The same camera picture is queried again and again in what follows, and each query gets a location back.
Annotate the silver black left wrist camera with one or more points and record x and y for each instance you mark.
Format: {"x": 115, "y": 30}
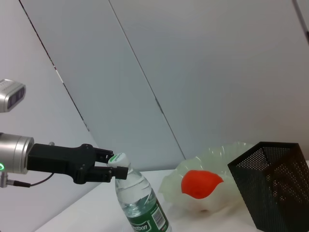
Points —
{"x": 10, "y": 95}

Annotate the clear water bottle green label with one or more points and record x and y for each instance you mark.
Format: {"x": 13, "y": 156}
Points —
{"x": 140, "y": 198}

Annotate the orange fruit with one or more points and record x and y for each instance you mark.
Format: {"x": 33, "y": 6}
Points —
{"x": 200, "y": 183}

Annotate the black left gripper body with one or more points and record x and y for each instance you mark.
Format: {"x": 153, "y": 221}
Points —
{"x": 60, "y": 162}

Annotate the pale green glass fruit plate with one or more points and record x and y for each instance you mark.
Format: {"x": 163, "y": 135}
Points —
{"x": 217, "y": 159}

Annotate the black mesh pen holder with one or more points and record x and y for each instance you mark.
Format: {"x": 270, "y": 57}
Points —
{"x": 277, "y": 183}

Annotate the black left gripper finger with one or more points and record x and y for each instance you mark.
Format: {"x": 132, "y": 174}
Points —
{"x": 103, "y": 155}
{"x": 108, "y": 174}

